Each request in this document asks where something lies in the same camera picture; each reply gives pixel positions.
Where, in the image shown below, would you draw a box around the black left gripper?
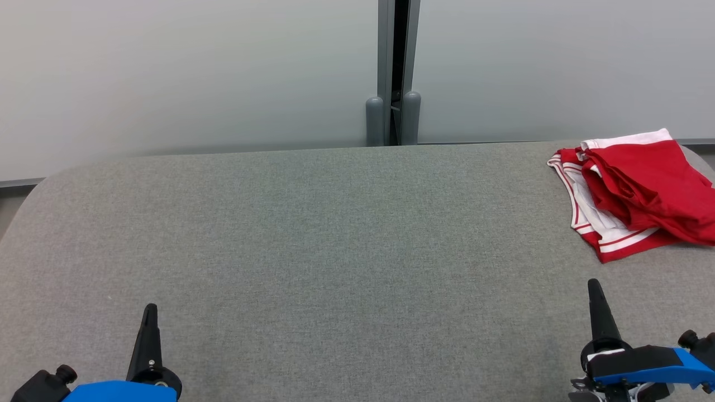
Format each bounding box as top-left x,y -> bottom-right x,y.
126,304 -> 183,400

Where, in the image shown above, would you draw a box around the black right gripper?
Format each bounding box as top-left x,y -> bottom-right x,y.
580,279 -> 682,376

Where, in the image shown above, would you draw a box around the red Bulls jersey white sleeves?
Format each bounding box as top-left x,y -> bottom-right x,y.
547,147 -> 690,264

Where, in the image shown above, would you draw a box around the grey rounded partition foot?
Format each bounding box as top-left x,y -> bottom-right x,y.
365,97 -> 385,147
401,91 -> 422,146

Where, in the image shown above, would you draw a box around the blue left camera bracket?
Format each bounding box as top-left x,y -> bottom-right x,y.
60,380 -> 178,402

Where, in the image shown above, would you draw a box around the blue camera bracket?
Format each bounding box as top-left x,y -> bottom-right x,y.
591,347 -> 715,389
60,380 -> 178,402

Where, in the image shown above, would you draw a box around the blue right camera bracket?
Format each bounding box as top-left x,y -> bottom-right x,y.
591,347 -> 715,389

